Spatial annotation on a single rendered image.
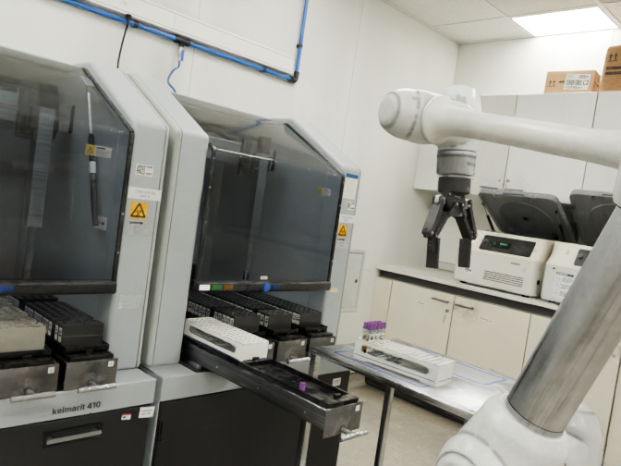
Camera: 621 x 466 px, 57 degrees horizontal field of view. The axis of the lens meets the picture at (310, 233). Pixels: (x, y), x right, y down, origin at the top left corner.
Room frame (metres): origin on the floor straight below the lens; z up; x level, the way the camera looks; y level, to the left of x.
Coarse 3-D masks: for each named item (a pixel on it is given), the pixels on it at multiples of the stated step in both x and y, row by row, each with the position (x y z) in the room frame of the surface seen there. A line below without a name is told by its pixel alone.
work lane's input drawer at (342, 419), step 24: (192, 360) 1.70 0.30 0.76; (216, 360) 1.62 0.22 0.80; (264, 360) 1.62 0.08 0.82; (240, 384) 1.54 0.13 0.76; (264, 384) 1.47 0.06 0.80; (288, 384) 1.47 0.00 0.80; (312, 384) 1.50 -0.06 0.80; (288, 408) 1.40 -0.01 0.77; (312, 408) 1.35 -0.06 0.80; (336, 408) 1.34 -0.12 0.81; (360, 408) 1.41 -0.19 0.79; (336, 432) 1.35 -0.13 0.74; (360, 432) 1.35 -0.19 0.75
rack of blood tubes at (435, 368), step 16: (368, 352) 1.76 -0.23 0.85; (384, 352) 1.79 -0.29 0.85; (400, 352) 1.66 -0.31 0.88; (416, 352) 1.69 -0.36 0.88; (384, 368) 1.69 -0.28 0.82; (400, 368) 1.66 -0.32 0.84; (416, 368) 1.73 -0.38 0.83; (432, 368) 1.59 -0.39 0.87; (448, 368) 1.62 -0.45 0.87; (432, 384) 1.58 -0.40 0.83
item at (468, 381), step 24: (312, 360) 1.82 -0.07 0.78; (336, 360) 1.74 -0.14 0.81; (456, 360) 1.93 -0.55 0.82; (384, 384) 1.60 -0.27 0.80; (408, 384) 1.57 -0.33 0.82; (456, 384) 1.64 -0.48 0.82; (480, 384) 1.67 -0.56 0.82; (504, 384) 1.71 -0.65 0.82; (384, 408) 2.11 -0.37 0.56; (456, 408) 1.43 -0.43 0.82; (384, 432) 2.10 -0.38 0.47
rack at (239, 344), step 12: (192, 324) 1.75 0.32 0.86; (204, 324) 1.74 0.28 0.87; (216, 324) 1.77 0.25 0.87; (192, 336) 1.74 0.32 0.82; (204, 336) 1.74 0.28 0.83; (216, 336) 1.66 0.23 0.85; (228, 336) 1.64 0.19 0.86; (240, 336) 1.67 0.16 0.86; (252, 336) 1.68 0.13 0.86; (216, 348) 1.65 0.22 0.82; (228, 348) 1.72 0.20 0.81; (240, 348) 1.58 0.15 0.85; (252, 348) 1.60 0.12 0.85; (264, 348) 1.63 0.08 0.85; (240, 360) 1.58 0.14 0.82
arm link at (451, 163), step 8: (440, 152) 1.34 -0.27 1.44; (448, 152) 1.32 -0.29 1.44; (456, 152) 1.31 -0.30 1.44; (464, 152) 1.31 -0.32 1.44; (472, 152) 1.32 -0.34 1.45; (440, 160) 1.34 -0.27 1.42; (448, 160) 1.32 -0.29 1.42; (456, 160) 1.31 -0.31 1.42; (464, 160) 1.31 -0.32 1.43; (472, 160) 1.32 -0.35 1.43; (440, 168) 1.33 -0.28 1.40; (448, 168) 1.32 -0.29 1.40; (456, 168) 1.31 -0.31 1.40; (464, 168) 1.31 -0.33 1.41; (472, 168) 1.33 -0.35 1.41; (448, 176) 1.33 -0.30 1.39; (456, 176) 1.32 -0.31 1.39; (464, 176) 1.33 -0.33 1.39; (472, 176) 1.35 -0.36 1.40
